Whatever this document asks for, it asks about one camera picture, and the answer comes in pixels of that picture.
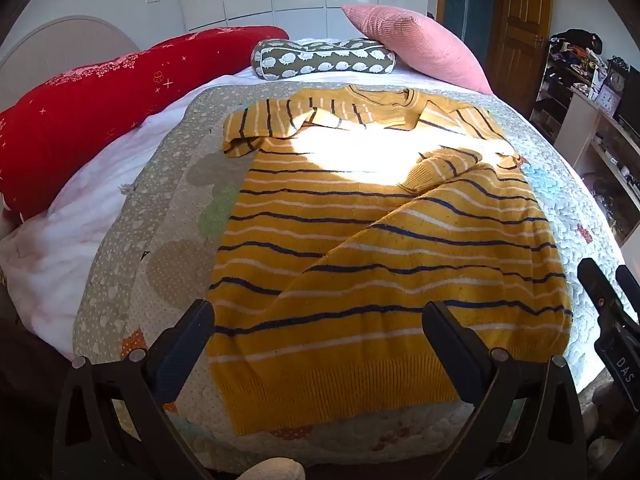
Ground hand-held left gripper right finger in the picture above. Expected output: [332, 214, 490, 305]
[421, 301, 589, 480]

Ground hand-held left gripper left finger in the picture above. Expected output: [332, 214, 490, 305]
[52, 299, 216, 480]

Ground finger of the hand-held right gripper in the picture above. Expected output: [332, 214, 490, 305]
[576, 258, 615, 333]
[616, 264, 640, 313]

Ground yellow striped knit sweater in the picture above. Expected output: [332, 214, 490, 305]
[207, 85, 575, 437]

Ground pile of dark clothes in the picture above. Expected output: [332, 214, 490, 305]
[549, 28, 604, 57]

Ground person's left hand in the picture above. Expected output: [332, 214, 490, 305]
[236, 457, 307, 480]

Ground patterned quilted bedspread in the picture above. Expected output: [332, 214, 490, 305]
[72, 79, 627, 473]

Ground white shelf desk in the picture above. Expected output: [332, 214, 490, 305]
[530, 35, 640, 251]

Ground white bed sheet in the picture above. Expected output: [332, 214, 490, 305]
[0, 37, 493, 358]

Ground black monitor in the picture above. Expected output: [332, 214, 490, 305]
[617, 64, 640, 132]

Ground black ornate clock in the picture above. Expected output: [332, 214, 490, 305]
[605, 57, 629, 97]

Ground red bolster pillow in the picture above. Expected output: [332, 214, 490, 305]
[0, 25, 290, 222]

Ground brown wooden door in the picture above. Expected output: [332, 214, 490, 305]
[486, 0, 554, 107]

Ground dark teal door panel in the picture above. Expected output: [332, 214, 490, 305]
[444, 0, 497, 63]

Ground green sheep print pillow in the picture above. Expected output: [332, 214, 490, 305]
[250, 38, 396, 81]

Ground rounded pale headboard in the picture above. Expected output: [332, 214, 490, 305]
[0, 15, 141, 112]

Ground pink corduroy pillow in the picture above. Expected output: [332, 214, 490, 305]
[341, 4, 494, 96]

